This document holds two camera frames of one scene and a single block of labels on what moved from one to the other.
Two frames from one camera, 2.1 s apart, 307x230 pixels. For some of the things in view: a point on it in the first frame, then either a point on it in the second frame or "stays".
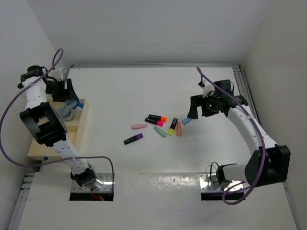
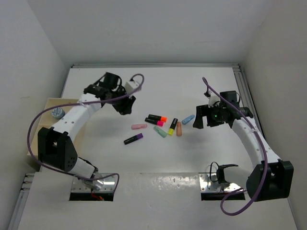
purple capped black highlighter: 135,137 stays
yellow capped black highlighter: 171,129 stays
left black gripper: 64,94 to 125,107
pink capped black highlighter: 158,122 stays
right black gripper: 199,100 to 202,110
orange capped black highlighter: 158,117 stays
